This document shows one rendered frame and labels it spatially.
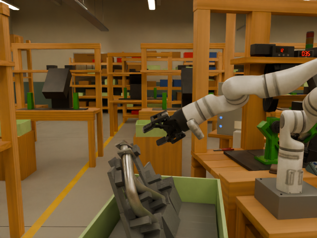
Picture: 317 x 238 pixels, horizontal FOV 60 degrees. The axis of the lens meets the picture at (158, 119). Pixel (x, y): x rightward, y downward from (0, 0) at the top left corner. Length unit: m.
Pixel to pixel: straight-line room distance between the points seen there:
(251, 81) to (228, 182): 0.70
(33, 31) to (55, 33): 0.93
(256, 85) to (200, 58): 1.10
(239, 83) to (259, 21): 1.28
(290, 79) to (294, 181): 0.52
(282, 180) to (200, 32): 1.11
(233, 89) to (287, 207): 0.59
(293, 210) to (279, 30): 11.70
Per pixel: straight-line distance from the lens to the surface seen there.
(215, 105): 0.86
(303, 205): 1.27
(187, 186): 1.28
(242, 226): 1.39
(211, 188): 1.28
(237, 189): 1.45
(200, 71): 1.91
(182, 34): 11.80
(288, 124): 1.18
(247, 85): 0.85
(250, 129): 2.09
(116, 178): 0.77
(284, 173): 1.24
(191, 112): 0.87
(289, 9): 2.23
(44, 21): 12.78
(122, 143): 0.98
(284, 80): 0.84
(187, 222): 1.15
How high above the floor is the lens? 1.40
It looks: 8 degrees down
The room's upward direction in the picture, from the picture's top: straight up
